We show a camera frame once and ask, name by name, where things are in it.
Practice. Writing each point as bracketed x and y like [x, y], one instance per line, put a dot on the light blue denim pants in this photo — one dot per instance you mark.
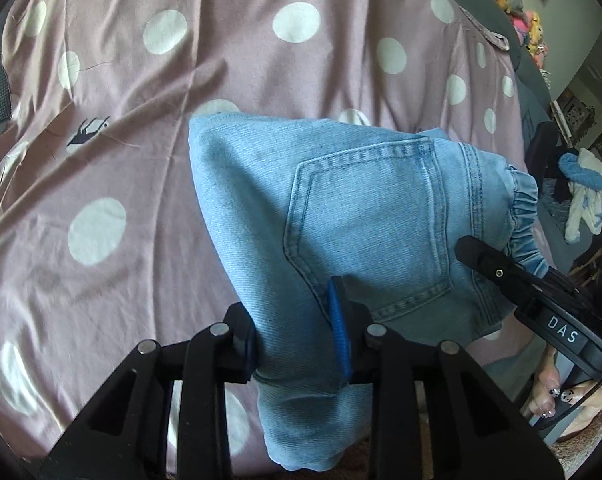
[371, 210]

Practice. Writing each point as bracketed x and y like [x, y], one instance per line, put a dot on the pink polka dot bed sheet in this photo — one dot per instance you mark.
[131, 160]

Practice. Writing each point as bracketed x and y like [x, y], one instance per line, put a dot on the row of plush toys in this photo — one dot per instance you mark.
[523, 22]

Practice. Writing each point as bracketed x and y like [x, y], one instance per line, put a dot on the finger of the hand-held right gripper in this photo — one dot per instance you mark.
[498, 273]

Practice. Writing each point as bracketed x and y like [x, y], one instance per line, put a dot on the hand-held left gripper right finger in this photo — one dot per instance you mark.
[338, 330]

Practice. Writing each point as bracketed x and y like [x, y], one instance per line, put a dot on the dark cloth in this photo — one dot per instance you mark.
[541, 150]

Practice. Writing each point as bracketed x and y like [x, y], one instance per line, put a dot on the dark wooden shelf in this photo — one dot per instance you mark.
[576, 115]

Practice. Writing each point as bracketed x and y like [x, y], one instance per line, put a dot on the person's right hand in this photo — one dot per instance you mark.
[551, 382]

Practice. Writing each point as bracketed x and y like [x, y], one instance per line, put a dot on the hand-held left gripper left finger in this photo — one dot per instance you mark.
[248, 350]

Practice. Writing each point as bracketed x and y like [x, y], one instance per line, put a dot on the blue and white plush cloth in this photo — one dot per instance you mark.
[583, 195]

